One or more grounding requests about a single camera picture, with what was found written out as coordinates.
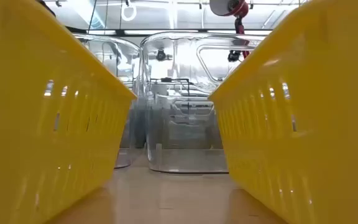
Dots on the clear plastic storage bin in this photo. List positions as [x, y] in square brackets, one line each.
[179, 158]
[120, 62]

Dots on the red desk lamp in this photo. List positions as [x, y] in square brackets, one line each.
[225, 7]

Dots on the smoky grey plastic bin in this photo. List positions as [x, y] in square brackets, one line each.
[188, 137]

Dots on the yellow slotted plastic basket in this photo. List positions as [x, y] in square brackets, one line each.
[42, 124]
[306, 124]

